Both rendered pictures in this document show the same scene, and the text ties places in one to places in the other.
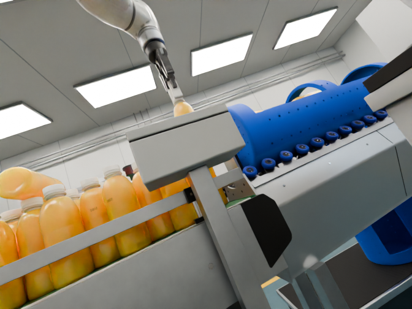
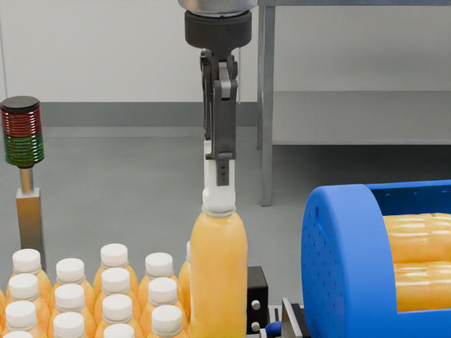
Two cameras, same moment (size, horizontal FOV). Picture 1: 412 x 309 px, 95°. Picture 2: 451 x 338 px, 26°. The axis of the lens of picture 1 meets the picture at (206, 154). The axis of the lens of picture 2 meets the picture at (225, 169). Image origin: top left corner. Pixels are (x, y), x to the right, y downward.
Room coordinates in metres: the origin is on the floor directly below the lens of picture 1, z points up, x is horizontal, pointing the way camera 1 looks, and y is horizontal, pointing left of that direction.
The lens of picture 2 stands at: (-0.45, -0.18, 1.79)
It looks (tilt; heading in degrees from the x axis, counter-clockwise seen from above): 24 degrees down; 10
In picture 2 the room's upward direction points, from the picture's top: straight up
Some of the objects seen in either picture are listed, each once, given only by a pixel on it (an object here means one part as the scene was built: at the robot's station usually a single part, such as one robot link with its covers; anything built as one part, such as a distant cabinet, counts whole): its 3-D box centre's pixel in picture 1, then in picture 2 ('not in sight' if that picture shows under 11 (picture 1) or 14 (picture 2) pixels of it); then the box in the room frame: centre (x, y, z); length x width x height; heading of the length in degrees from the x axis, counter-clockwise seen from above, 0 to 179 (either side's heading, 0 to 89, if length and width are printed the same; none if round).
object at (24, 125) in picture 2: (130, 171); (21, 119); (0.94, 0.40, 1.23); 0.06 x 0.06 x 0.04
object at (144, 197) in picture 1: (151, 200); not in sight; (0.50, 0.18, 1.00); 0.07 x 0.07 x 0.19
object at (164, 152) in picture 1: (186, 147); not in sight; (0.37, 0.03, 1.05); 0.20 x 0.10 x 0.10; 108
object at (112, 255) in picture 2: not in sight; (114, 255); (0.76, 0.20, 1.10); 0.04 x 0.04 x 0.02
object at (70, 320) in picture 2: not in sight; (69, 326); (0.57, 0.20, 1.10); 0.04 x 0.04 x 0.02
